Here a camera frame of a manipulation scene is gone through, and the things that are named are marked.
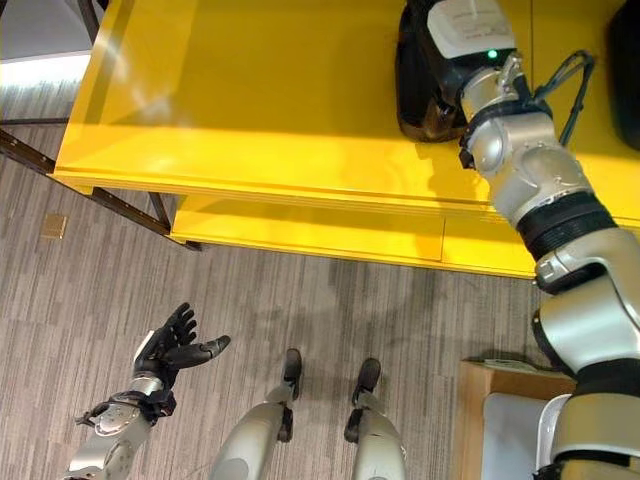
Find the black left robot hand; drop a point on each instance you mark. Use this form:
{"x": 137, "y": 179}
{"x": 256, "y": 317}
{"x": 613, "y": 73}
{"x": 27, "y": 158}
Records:
{"x": 170, "y": 345}

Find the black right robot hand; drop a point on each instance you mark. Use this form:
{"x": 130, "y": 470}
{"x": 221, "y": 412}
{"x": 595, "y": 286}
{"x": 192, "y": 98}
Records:
{"x": 457, "y": 30}

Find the black sole-shaped part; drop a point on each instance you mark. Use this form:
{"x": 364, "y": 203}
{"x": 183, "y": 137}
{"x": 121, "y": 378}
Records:
{"x": 625, "y": 70}
{"x": 422, "y": 95}

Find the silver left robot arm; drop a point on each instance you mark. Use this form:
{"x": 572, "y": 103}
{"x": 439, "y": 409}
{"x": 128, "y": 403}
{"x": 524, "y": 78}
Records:
{"x": 112, "y": 432}

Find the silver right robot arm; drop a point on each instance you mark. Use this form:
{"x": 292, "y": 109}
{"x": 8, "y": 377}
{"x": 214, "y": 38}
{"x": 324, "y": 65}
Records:
{"x": 565, "y": 225}

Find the yellow metal shelf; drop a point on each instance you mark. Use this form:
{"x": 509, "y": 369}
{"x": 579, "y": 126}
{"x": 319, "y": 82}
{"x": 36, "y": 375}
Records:
{"x": 250, "y": 125}

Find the brown cardboard box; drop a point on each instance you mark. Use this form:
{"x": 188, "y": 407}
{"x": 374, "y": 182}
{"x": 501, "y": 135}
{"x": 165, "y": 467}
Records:
{"x": 475, "y": 400}

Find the grey plastic box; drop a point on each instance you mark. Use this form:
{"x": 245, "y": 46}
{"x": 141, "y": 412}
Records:
{"x": 510, "y": 440}

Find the dark left robot foot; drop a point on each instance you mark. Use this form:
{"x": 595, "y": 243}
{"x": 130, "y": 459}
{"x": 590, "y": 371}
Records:
{"x": 292, "y": 365}

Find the dark robot foot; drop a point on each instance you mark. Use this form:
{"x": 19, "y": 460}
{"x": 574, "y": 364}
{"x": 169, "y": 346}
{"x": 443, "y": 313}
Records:
{"x": 369, "y": 375}
{"x": 292, "y": 365}

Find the silver left robot leg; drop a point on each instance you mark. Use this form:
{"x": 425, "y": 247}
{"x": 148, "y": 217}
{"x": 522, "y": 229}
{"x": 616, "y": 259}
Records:
{"x": 255, "y": 440}

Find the silver robot leg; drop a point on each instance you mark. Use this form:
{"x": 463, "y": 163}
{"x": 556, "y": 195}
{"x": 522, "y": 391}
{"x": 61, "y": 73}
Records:
{"x": 375, "y": 440}
{"x": 255, "y": 440}

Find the brass floor socket cover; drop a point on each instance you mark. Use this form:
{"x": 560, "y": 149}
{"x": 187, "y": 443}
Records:
{"x": 54, "y": 225}

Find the dark right robot foot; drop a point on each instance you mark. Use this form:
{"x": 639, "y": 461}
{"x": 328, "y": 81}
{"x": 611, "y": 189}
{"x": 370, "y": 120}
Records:
{"x": 369, "y": 375}

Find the silver right robot leg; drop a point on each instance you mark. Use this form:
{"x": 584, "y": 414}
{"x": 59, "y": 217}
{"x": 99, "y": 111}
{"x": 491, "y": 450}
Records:
{"x": 375, "y": 440}

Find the dark metal shelf frame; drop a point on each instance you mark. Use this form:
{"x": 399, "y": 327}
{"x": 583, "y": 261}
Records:
{"x": 100, "y": 195}

